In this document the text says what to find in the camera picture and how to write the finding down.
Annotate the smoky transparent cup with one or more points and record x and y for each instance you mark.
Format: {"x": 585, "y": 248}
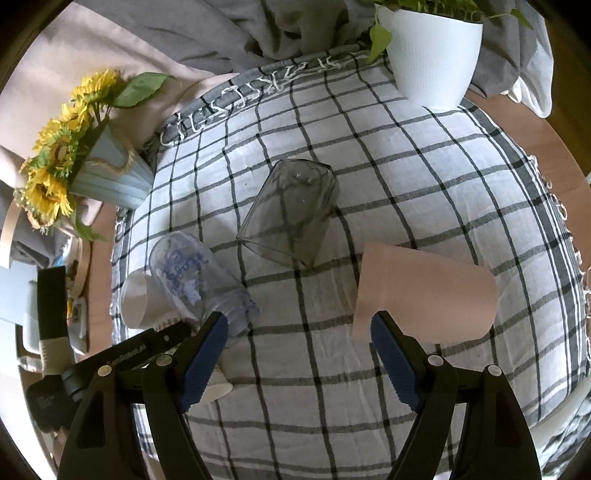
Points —
{"x": 286, "y": 217}

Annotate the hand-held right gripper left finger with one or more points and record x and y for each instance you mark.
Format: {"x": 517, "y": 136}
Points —
{"x": 203, "y": 364}

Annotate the beige cloth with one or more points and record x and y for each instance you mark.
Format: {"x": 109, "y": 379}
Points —
{"x": 46, "y": 92}

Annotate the checked tablecloth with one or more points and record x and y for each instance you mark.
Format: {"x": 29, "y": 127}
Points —
{"x": 323, "y": 138}

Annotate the pink cup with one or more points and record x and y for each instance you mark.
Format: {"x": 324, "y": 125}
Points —
{"x": 429, "y": 295}

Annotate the grey blanket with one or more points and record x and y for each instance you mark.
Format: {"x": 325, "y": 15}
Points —
{"x": 184, "y": 27}

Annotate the green leafy plant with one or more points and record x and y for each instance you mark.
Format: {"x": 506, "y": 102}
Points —
{"x": 381, "y": 34}

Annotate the white ribbed plant pot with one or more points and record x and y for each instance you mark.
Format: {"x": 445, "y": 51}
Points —
{"x": 429, "y": 55}

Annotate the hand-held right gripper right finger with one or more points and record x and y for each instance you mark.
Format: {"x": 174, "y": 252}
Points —
{"x": 392, "y": 364}

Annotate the light blue box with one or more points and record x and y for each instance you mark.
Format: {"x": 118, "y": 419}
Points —
{"x": 14, "y": 295}

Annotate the clear cup with blue print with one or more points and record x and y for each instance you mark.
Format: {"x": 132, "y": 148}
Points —
{"x": 184, "y": 272}

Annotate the sunflower bouquet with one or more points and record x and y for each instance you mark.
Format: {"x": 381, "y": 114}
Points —
{"x": 55, "y": 152}

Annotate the small white paper cup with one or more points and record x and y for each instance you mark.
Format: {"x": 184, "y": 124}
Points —
{"x": 219, "y": 387}

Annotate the light blue flower pot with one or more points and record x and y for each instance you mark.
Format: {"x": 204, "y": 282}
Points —
{"x": 111, "y": 184}

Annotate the white cloth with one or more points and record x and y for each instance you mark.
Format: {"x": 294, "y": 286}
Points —
{"x": 524, "y": 94}

